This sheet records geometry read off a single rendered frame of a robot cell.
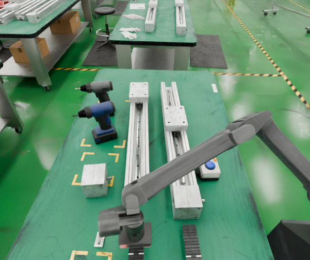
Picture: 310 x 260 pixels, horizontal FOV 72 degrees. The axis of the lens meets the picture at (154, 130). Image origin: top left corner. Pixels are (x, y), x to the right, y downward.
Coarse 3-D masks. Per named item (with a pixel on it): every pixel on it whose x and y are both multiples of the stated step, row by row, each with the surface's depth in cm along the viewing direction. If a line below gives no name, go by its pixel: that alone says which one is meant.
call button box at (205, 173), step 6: (216, 162) 97; (198, 168) 101; (204, 168) 94; (216, 168) 94; (204, 174) 93; (210, 174) 93; (216, 174) 93; (204, 180) 96; (210, 180) 96; (216, 180) 96
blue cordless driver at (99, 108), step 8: (96, 104) 101; (104, 104) 101; (112, 104) 102; (80, 112) 99; (88, 112) 99; (96, 112) 100; (104, 112) 102; (96, 120) 106; (104, 120) 106; (96, 128) 111; (104, 128) 110; (112, 128) 111; (96, 136) 110; (104, 136) 110; (112, 136) 113
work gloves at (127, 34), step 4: (120, 28) 242; (124, 28) 241; (128, 28) 241; (132, 28) 242; (136, 28) 239; (120, 32) 233; (124, 32) 231; (128, 32) 232; (124, 36) 224; (128, 36) 221; (132, 36) 221; (136, 36) 225
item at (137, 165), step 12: (132, 108) 121; (144, 108) 121; (132, 120) 114; (144, 120) 114; (132, 132) 107; (144, 132) 107; (132, 144) 101; (144, 144) 101; (132, 156) 96; (144, 156) 96; (132, 168) 92; (144, 168) 91; (132, 180) 91
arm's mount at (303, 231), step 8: (280, 224) 82; (288, 224) 80; (296, 224) 80; (304, 224) 81; (288, 232) 76; (296, 232) 73; (304, 232) 74; (288, 240) 76; (296, 240) 72; (304, 240) 68; (288, 248) 76; (296, 248) 71; (304, 248) 67; (296, 256) 71; (304, 256) 67
